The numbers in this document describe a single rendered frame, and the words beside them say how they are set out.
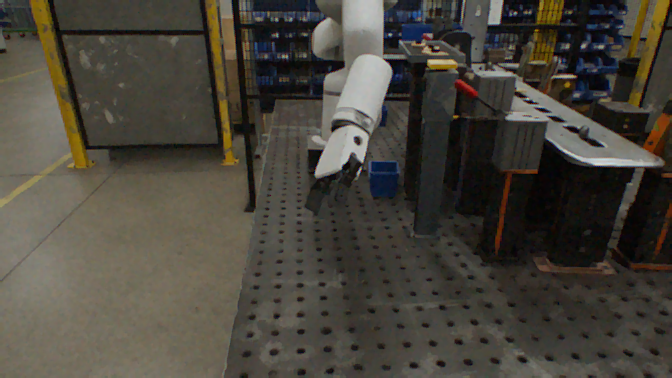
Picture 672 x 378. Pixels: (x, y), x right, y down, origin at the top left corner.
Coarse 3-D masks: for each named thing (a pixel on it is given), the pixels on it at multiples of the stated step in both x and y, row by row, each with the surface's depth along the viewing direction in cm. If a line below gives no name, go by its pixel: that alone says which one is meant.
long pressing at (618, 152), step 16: (480, 64) 207; (496, 64) 208; (528, 96) 142; (544, 96) 141; (528, 112) 122; (560, 112) 122; (576, 112) 123; (560, 128) 107; (576, 128) 108; (592, 128) 107; (560, 144) 95; (576, 144) 96; (608, 144) 96; (624, 144) 96; (576, 160) 88; (592, 160) 87; (608, 160) 87; (624, 160) 87; (640, 160) 87; (656, 160) 87
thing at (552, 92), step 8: (552, 80) 151; (560, 80) 151; (568, 80) 151; (552, 88) 152; (560, 88) 152; (568, 88) 152; (552, 96) 153; (560, 96) 153; (568, 96) 153; (568, 104) 154; (560, 120) 157
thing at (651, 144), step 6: (666, 108) 93; (666, 114) 93; (660, 120) 95; (666, 120) 93; (654, 126) 96; (660, 126) 94; (666, 126) 93; (654, 132) 96; (660, 132) 94; (666, 132) 93; (648, 138) 97; (654, 138) 95; (660, 138) 94; (648, 144) 96; (654, 144) 95; (660, 144) 94; (648, 150) 96; (654, 150) 95; (660, 150) 95
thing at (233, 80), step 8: (224, 48) 506; (232, 56) 439; (248, 56) 440; (232, 64) 421; (248, 64) 424; (232, 72) 424; (248, 72) 427; (232, 80) 427; (248, 80) 430; (232, 88) 431; (232, 96) 434; (232, 104) 437; (240, 104) 438; (248, 104) 440; (232, 112) 440; (240, 112) 442; (248, 112) 443; (232, 120) 447; (240, 120) 445; (264, 120) 449; (264, 128) 454
